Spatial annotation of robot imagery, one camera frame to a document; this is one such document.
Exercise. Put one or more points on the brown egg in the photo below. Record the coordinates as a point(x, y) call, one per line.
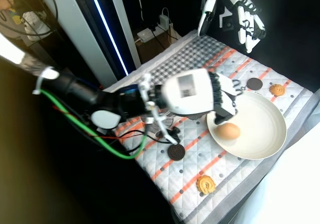
point(228, 131)

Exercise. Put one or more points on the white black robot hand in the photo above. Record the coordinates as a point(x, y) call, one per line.
point(246, 17)
point(187, 91)

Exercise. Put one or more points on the white power adapter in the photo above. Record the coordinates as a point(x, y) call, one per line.
point(164, 20)

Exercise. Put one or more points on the brown cardboard box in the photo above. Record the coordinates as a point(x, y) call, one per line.
point(152, 49)

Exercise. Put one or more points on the white power strip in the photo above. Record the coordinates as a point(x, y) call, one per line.
point(146, 35)

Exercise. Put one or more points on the grey printed quilt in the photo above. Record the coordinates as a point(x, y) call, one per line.
point(225, 179)

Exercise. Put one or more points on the grey post with blue light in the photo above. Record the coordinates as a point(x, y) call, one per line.
point(82, 34)

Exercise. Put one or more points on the cream round plate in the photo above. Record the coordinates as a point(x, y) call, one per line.
point(262, 129)

